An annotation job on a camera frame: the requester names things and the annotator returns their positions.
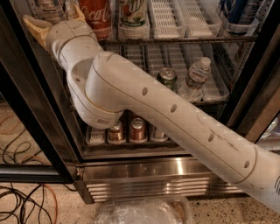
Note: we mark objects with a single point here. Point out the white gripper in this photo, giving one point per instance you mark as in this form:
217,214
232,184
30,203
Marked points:
68,32

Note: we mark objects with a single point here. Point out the blue label plastic bottle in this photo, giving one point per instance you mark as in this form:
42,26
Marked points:
51,11

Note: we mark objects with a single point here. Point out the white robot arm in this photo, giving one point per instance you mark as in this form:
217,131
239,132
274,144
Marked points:
104,84

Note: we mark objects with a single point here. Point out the red Coca-Cola bottle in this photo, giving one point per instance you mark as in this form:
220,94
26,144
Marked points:
98,16

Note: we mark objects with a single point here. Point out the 7Up soda bottle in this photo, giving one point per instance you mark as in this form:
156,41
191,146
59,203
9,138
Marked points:
133,18

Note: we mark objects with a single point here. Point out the black fridge door left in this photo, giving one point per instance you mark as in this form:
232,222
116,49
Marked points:
31,84

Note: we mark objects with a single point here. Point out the green soda can middle shelf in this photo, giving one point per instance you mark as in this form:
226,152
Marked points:
167,77

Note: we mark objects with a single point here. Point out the copper can front bottom shelf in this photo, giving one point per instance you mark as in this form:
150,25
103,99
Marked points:
116,134

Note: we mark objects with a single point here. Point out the red can front bottom shelf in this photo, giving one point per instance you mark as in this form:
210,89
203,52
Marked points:
137,130

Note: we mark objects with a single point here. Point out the clear water bottle middle shelf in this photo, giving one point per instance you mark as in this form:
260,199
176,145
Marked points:
195,79

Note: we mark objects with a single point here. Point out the dark drink bottle white cap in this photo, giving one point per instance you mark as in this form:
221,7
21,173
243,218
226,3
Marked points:
157,135

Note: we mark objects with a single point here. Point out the blue Pepsi bottle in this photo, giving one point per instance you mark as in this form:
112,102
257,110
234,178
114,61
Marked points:
240,12

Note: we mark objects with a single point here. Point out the clear plastic bag bin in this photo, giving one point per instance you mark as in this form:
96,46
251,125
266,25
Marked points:
152,210

